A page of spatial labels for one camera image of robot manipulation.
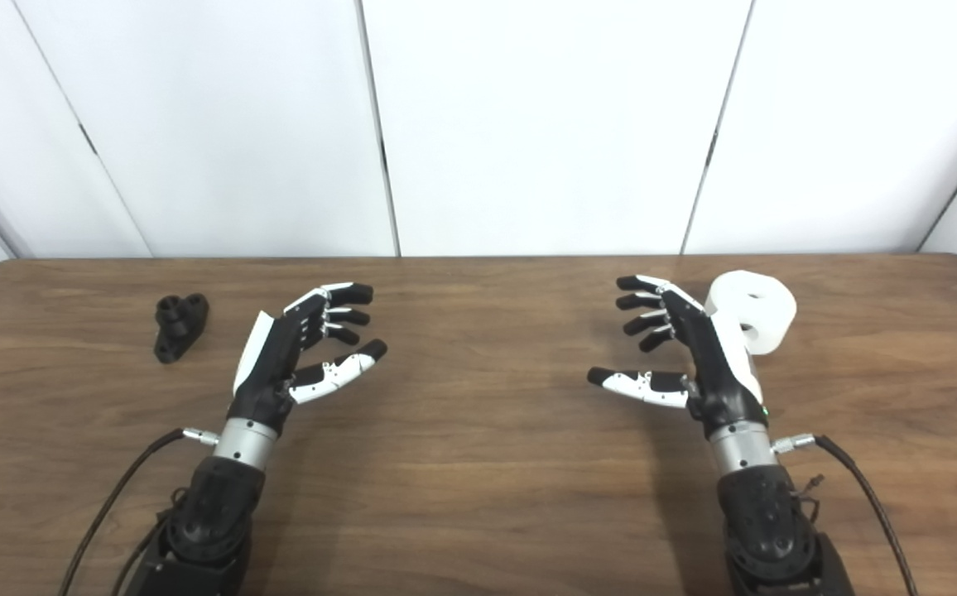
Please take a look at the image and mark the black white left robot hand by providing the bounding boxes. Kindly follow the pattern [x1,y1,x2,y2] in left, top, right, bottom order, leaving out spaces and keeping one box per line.
[227,281,388,438]

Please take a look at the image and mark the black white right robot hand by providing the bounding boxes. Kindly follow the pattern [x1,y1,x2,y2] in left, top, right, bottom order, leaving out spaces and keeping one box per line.
[586,274,771,440]

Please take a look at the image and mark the round white plastic piece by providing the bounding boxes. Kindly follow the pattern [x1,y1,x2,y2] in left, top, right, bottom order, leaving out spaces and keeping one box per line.
[704,270,798,357]

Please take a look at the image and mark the black plastic holder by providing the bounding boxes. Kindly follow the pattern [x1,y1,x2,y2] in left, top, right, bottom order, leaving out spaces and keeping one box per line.
[153,293,210,365]

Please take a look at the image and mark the thin dark loose wires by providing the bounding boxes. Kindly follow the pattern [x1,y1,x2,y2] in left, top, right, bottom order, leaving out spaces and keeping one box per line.
[789,472,827,522]

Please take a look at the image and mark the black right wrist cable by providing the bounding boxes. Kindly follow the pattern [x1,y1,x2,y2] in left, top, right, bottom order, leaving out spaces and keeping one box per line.
[772,433,918,596]

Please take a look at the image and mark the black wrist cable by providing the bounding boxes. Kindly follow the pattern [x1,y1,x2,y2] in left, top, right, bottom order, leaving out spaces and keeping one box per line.
[59,426,221,596]
[772,433,918,596]

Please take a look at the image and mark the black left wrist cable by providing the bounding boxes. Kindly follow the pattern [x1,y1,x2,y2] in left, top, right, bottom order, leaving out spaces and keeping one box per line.
[59,426,221,596]

